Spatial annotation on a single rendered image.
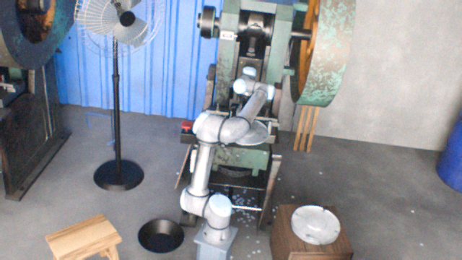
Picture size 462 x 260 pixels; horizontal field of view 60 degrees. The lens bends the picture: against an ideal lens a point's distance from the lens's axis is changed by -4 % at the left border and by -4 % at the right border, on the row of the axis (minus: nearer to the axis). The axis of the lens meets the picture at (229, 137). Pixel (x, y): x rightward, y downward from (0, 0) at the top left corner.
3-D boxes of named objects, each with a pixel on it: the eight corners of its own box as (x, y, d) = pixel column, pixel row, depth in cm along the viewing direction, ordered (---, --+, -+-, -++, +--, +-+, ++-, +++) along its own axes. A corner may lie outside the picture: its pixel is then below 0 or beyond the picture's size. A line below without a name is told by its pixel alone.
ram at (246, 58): (256, 105, 254) (263, 60, 239) (232, 102, 254) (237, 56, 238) (256, 93, 269) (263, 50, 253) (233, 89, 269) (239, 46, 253)
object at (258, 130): (211, 134, 241) (212, 133, 241) (232, 113, 264) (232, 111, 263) (258, 151, 233) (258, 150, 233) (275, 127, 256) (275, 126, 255)
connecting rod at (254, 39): (259, 71, 245) (268, 15, 227) (238, 69, 245) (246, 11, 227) (259, 59, 263) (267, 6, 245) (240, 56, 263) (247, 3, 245)
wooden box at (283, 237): (338, 291, 251) (354, 252, 233) (279, 291, 247) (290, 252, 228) (322, 243, 285) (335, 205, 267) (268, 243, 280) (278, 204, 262)
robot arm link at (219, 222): (224, 232, 208) (227, 211, 201) (200, 222, 212) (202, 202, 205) (233, 217, 218) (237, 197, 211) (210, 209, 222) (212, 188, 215)
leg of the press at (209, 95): (195, 227, 284) (206, 113, 237) (179, 226, 284) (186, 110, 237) (208, 153, 363) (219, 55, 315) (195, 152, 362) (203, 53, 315)
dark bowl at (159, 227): (180, 263, 257) (180, 256, 253) (133, 257, 256) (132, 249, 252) (187, 229, 282) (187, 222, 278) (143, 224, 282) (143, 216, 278)
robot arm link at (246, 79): (252, 84, 219) (258, 77, 228) (232, 79, 222) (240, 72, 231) (250, 97, 223) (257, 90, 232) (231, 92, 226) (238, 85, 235)
